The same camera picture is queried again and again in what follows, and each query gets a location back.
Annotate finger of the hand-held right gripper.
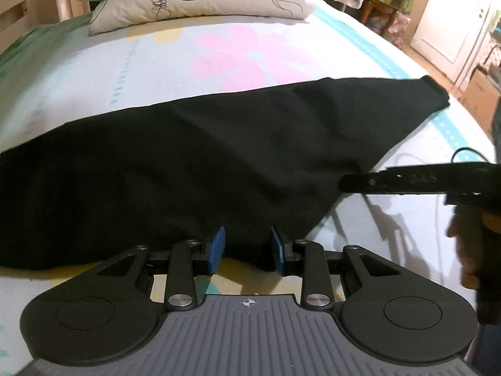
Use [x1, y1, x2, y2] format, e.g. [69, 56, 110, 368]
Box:
[338, 168, 386, 195]

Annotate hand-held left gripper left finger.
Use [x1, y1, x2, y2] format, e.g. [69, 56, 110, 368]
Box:
[94, 225, 228, 311]

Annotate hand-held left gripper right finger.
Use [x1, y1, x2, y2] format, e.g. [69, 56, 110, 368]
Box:
[270, 225, 396, 311]

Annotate black pants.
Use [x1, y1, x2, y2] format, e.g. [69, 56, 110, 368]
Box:
[0, 74, 451, 273]

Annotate person's right hand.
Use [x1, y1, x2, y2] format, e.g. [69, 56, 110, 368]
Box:
[448, 207, 487, 288]

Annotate cardboard box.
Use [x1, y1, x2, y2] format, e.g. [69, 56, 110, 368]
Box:
[460, 65, 501, 128]

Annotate white door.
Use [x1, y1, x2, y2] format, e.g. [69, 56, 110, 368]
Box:
[409, 0, 501, 84]

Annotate floral bed sheet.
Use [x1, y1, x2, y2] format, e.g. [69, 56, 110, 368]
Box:
[0, 0, 498, 376]

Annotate wooden stool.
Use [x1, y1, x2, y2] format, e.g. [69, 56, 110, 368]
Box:
[359, 0, 397, 27]

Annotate leaf print pillow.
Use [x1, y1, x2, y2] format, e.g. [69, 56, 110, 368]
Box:
[88, 0, 316, 34]

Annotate black cable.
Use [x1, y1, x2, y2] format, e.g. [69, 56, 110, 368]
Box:
[450, 148, 491, 164]

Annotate cream wooden bed frame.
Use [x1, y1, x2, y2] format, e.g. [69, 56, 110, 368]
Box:
[0, 0, 91, 53]

